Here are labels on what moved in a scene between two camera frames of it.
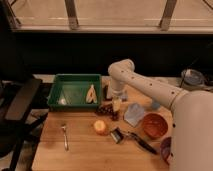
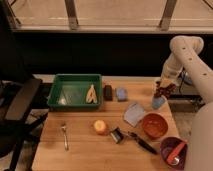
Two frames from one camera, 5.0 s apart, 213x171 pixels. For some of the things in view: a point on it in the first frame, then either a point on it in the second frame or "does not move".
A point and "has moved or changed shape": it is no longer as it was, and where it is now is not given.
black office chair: [16, 121] does not move
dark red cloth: [105, 109] has moved or changed shape
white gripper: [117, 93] to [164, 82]
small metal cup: [117, 135] does not move
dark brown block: [105, 93] does not move
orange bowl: [155, 126] does not move
